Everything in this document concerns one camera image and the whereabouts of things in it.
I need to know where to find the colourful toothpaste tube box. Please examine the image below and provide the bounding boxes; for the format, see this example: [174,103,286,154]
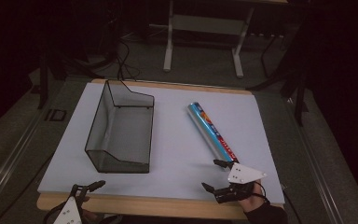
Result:
[186,102,240,164]

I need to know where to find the metal floor rail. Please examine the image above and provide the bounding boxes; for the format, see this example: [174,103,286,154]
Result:
[286,98,347,224]
[0,106,46,214]

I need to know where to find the black floor plate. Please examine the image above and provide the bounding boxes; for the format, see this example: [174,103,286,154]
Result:
[44,108,67,122]

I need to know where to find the white metal desk frame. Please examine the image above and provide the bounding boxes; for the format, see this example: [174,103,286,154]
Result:
[162,0,256,79]

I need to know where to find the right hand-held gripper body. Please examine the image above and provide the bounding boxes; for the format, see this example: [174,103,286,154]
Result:
[213,162,268,204]

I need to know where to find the black wire mesh basket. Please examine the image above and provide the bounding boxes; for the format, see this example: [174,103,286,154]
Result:
[84,79,155,175]

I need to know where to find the black metal stand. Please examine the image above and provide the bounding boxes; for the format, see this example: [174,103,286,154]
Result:
[248,59,310,127]
[36,50,68,110]

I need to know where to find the power strip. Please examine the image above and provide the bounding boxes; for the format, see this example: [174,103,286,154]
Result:
[249,32,285,39]

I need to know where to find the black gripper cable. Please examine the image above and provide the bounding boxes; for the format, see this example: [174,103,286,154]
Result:
[254,181,269,202]

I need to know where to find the person's right hand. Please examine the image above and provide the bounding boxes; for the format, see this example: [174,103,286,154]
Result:
[238,179,270,214]

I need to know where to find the black floor cables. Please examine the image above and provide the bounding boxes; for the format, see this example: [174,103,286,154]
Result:
[115,36,142,82]

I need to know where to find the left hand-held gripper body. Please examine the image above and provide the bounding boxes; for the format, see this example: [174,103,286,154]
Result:
[53,185,90,224]

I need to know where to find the person's left hand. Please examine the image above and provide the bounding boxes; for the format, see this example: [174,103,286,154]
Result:
[80,195,100,224]

